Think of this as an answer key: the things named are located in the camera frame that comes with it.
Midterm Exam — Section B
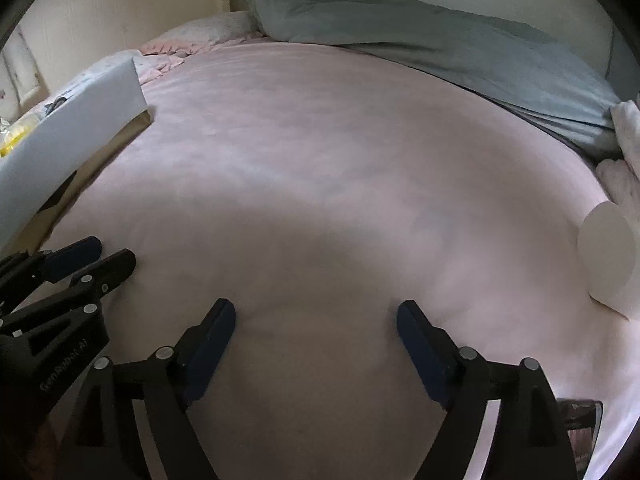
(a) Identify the pink frilled pillow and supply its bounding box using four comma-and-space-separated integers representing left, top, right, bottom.
140, 10, 266, 56

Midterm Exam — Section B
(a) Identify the white cabinet door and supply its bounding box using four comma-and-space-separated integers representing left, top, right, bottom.
2, 30, 51, 106

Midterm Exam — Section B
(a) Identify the white floral quilt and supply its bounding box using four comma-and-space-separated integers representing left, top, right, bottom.
50, 50, 187, 101

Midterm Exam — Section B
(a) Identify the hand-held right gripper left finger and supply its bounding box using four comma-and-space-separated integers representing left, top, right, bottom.
55, 298, 237, 480

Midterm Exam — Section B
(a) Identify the black smartphone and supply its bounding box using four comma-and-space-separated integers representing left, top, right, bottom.
555, 398, 604, 479

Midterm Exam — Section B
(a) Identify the grey long body pillow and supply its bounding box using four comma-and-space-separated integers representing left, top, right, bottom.
244, 0, 623, 158

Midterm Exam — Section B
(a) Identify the white fluffy cloth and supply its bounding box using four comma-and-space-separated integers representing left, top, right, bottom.
595, 100, 640, 211

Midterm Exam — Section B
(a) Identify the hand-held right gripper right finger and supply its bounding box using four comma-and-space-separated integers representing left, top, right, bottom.
396, 299, 581, 480

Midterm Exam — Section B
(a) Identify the white plastic storage bin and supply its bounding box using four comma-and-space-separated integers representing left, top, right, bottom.
0, 55, 156, 253

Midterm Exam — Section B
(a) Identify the pink bed sheet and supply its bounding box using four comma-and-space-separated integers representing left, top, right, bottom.
30, 40, 640, 480

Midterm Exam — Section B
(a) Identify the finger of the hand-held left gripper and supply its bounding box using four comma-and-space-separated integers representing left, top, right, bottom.
0, 236, 103, 306
0, 249, 137, 333

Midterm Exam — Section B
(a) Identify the yellow packet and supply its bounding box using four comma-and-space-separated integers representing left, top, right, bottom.
0, 115, 41, 158

